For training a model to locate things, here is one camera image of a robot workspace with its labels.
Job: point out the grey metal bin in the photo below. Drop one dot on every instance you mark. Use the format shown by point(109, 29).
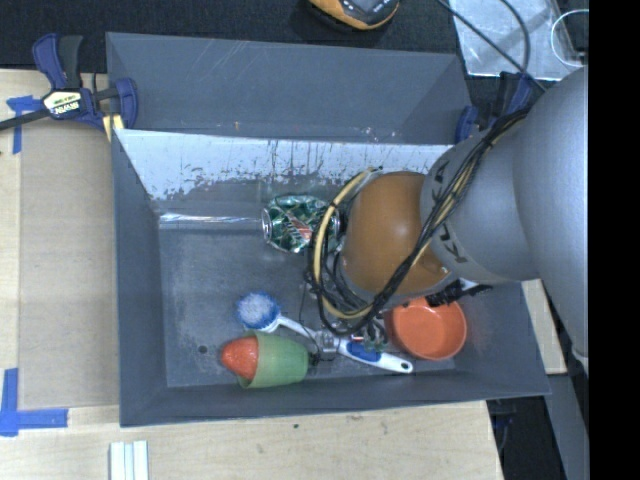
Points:
point(225, 278)

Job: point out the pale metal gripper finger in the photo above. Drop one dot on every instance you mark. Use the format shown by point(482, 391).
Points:
point(326, 339)
point(328, 353)

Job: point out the orange bowl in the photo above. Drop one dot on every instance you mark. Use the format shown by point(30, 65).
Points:
point(427, 330)

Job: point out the crushed green soda can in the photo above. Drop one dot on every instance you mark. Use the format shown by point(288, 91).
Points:
point(292, 223)

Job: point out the red toy fruit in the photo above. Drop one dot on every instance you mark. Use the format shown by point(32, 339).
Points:
point(241, 356)

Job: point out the white and blue dish brush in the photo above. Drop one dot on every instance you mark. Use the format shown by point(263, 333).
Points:
point(260, 310)

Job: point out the green plastic cup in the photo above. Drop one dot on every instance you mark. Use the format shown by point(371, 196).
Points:
point(282, 360)

